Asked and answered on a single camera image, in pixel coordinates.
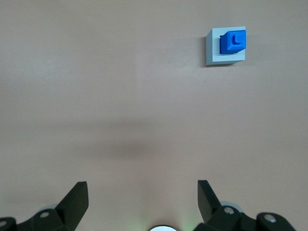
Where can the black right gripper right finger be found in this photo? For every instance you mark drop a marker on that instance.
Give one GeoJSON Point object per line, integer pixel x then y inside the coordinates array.
{"type": "Point", "coordinates": [216, 214]}

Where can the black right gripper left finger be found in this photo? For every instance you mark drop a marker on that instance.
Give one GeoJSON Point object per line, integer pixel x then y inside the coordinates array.
{"type": "Point", "coordinates": [69, 209]}

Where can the blue plastic insert part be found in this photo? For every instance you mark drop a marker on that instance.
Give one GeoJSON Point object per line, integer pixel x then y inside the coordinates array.
{"type": "Point", "coordinates": [232, 44]}

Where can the gray square base block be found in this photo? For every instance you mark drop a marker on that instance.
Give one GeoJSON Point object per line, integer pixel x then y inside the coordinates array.
{"type": "Point", "coordinates": [216, 60]}

